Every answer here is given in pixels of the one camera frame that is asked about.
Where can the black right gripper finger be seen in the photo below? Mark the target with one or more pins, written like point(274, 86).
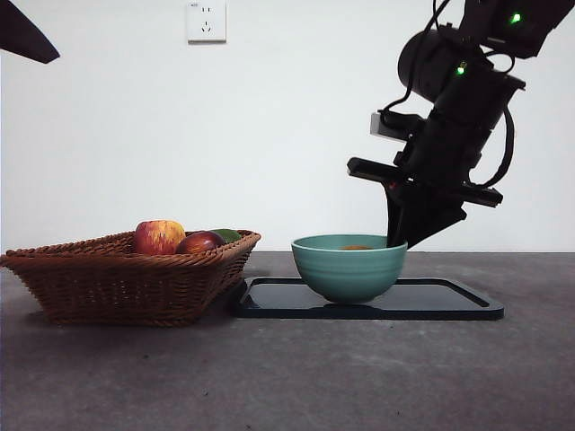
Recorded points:
point(394, 215)
point(427, 220)

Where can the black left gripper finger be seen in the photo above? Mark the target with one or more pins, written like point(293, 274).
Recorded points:
point(22, 36)

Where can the yellow-brown kiwi fruit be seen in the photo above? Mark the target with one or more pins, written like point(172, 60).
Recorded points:
point(356, 247)

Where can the mint green bowl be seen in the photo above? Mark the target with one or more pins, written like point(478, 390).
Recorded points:
point(350, 274)

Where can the dark teal rectangular tray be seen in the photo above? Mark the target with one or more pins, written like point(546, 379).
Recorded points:
point(427, 301)

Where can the green avocado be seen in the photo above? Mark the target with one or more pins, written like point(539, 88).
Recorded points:
point(229, 235)

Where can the dark red plum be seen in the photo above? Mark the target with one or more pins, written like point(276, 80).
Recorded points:
point(200, 244)

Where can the red yellow apple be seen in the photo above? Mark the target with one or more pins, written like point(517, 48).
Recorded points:
point(157, 238)

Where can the brown wicker basket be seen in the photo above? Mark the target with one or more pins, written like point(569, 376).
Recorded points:
point(117, 287)

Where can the pale grey right camera box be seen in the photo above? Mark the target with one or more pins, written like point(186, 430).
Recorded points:
point(382, 126)

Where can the white wall socket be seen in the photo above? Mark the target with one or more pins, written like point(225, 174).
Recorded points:
point(206, 22)

